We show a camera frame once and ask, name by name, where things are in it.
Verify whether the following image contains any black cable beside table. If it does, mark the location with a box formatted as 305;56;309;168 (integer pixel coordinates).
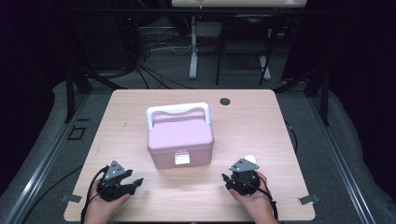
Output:
284;119;299;155

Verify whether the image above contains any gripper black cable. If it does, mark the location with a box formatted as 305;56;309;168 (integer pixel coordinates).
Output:
79;166;110;224
256;183;279;222

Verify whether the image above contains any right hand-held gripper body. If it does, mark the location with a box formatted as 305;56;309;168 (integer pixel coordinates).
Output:
225;158;262;197

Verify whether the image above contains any black chair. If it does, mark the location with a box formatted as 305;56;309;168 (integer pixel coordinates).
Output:
215;12;278;87

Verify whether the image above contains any pink storage box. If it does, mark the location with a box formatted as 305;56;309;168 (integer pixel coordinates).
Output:
146;102;216;170

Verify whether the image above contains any white desk leg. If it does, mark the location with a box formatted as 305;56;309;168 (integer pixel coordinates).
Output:
189;16;199;80
258;29;273;81

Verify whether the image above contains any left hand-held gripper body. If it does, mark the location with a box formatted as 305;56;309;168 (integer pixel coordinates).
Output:
96;160;135;203

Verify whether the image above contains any aluminium floor rail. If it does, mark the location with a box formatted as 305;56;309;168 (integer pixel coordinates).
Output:
2;92;91;224
307;92;378;224

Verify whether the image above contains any metal table clip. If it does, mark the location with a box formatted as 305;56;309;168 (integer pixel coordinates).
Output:
297;193;321;206
60;193;83;204

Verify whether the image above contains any black floor cable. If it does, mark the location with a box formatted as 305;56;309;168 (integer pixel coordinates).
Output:
21;164;84;224

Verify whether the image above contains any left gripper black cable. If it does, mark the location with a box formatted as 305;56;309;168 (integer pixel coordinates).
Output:
79;166;110;224

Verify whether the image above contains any white background desk top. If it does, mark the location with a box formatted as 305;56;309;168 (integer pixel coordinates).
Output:
171;0;308;8

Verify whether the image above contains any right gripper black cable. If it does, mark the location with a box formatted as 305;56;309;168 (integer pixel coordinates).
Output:
256;183;279;222

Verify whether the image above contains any bundle of floor cables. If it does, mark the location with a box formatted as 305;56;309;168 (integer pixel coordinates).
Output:
134;29;195;91

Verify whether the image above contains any black frame post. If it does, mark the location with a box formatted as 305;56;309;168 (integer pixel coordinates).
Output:
64;66;77;124
319;67;331;127

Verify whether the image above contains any person's left hand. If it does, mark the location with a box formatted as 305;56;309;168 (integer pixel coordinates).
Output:
83;179;131;224

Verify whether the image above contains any person's right hand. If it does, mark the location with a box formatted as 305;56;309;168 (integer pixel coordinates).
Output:
229;171;280;224

